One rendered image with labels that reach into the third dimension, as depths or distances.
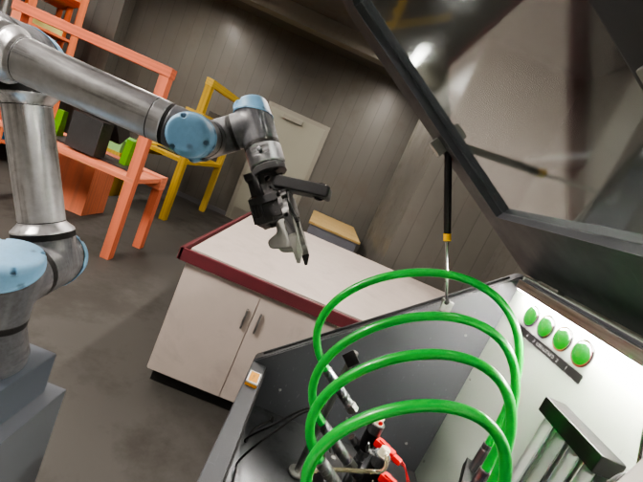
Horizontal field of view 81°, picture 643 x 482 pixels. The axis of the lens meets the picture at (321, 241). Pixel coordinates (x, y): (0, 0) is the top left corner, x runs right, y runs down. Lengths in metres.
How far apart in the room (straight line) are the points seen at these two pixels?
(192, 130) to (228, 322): 1.58
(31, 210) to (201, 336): 1.42
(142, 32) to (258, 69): 2.04
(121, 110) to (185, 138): 0.11
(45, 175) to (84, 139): 2.98
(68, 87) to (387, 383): 0.95
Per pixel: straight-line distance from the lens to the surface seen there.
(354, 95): 6.91
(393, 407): 0.46
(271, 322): 2.09
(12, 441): 1.02
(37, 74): 0.79
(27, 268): 0.86
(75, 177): 4.76
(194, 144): 0.67
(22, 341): 0.95
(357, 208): 6.83
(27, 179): 0.96
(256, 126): 0.80
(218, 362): 2.26
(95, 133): 3.88
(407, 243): 4.22
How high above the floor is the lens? 1.49
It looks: 10 degrees down
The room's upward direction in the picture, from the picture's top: 24 degrees clockwise
